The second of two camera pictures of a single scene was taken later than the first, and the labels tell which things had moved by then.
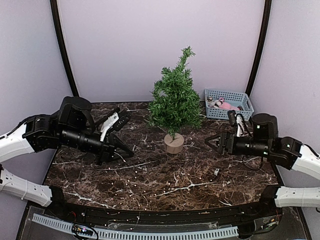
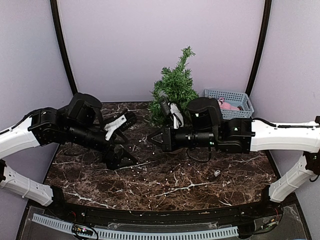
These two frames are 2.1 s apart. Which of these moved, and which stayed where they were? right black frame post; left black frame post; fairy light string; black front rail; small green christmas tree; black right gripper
Moved: black right gripper; fairy light string
Stayed: small green christmas tree; black front rail; left black frame post; right black frame post
